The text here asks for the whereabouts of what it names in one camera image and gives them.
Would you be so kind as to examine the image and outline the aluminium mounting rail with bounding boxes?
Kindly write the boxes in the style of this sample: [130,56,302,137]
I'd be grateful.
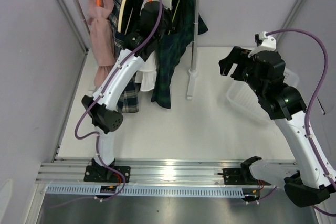
[35,157,300,188]

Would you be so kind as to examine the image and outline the white slotted cable duct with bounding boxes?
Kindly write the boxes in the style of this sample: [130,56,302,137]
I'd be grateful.
[46,184,245,198]

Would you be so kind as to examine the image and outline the pink skirt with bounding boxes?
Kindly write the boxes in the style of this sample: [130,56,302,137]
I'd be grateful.
[87,0,116,87]

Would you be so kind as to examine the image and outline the white plastic basket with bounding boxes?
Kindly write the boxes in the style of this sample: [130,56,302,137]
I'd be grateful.
[225,66,300,126]

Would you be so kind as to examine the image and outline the navy cream plaid skirt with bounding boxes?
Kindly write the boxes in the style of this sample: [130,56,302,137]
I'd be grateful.
[108,0,149,114]

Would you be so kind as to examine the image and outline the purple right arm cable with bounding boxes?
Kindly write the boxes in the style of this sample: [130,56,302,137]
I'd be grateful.
[246,28,336,217]

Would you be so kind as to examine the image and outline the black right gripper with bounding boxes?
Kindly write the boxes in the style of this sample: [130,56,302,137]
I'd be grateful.
[219,46,266,98]

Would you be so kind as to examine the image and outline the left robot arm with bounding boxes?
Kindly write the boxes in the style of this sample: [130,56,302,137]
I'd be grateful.
[81,1,171,182]

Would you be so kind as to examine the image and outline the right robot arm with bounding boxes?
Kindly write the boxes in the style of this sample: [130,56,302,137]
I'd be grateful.
[218,46,335,207]

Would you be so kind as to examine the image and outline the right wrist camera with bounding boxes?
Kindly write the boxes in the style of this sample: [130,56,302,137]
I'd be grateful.
[248,31,277,58]

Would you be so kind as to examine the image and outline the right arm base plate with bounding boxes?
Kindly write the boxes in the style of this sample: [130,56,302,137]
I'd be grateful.
[217,168,270,186]

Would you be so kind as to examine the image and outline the cream wooden hanger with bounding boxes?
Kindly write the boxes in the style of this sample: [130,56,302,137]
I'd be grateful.
[117,0,134,35]

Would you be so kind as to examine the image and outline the dark green plaid skirt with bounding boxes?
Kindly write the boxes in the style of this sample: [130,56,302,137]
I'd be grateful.
[151,0,194,109]

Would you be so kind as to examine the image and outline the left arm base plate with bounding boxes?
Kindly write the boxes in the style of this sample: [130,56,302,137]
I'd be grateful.
[83,165,131,183]

